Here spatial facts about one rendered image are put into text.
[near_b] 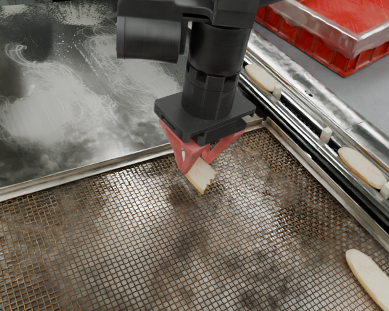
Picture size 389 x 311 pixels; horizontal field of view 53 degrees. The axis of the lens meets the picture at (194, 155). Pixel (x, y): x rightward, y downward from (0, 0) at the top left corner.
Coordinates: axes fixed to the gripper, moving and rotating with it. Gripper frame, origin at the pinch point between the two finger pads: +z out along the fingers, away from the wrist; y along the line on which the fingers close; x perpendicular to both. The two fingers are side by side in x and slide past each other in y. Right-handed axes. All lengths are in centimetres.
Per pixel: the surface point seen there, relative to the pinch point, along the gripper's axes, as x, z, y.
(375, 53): -11, 4, -60
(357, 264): 20.7, 4.6, -10.3
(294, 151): 2.1, 5.3, -19.3
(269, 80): -16.2, 6.6, -32.2
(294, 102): -9.1, 7.5, -32.7
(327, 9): -32, 4, -70
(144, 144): -10.7, 5.5, 0.8
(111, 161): -8.9, 4.3, 7.2
